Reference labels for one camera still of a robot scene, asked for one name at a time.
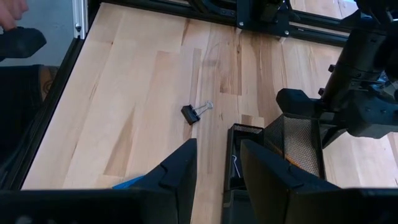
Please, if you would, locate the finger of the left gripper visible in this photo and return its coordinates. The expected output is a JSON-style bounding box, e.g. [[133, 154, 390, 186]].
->
[[322, 124, 349, 149]]

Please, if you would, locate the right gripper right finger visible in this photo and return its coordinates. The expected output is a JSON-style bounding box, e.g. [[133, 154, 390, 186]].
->
[[241, 139, 343, 224]]

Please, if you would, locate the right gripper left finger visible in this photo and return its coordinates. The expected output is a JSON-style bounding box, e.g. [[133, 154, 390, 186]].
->
[[132, 138, 198, 224]]

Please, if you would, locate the orange pencil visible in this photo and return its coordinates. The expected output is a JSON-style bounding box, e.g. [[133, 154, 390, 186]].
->
[[281, 152, 301, 172]]

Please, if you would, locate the black mesh desk organizer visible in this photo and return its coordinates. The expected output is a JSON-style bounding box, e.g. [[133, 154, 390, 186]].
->
[[221, 112, 326, 224]]

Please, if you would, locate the blue eraser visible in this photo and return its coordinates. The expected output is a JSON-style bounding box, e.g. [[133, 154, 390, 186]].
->
[[112, 175, 146, 190]]

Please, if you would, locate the black binder clip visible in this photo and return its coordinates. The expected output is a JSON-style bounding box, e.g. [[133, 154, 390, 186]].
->
[[180, 100, 215, 126], [231, 154, 243, 179]]

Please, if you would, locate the silver aluminium extrusion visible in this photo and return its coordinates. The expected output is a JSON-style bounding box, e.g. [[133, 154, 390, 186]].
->
[[72, 0, 88, 40]]

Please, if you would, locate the person's hand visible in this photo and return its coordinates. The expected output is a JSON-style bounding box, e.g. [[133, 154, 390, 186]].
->
[[0, 0, 29, 31]]

